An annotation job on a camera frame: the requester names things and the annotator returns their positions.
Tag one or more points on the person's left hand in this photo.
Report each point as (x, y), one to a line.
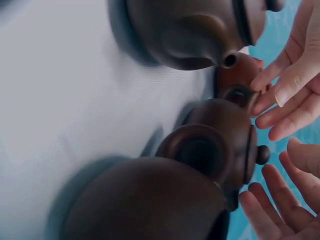
(305, 62)

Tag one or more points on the person's right hand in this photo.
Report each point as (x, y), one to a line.
(300, 220)

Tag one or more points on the person's left thumb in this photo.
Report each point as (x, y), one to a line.
(295, 87)

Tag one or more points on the person's right thumb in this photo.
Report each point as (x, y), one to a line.
(305, 157)

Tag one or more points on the small dark clay cup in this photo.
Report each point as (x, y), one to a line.
(236, 97)

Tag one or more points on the small dark brown clay teapot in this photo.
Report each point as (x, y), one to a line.
(220, 117)

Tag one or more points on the dark brown round clay vessel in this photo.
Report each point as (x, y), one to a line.
(150, 200)

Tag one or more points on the large brown clay teapot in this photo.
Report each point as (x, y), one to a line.
(175, 30)

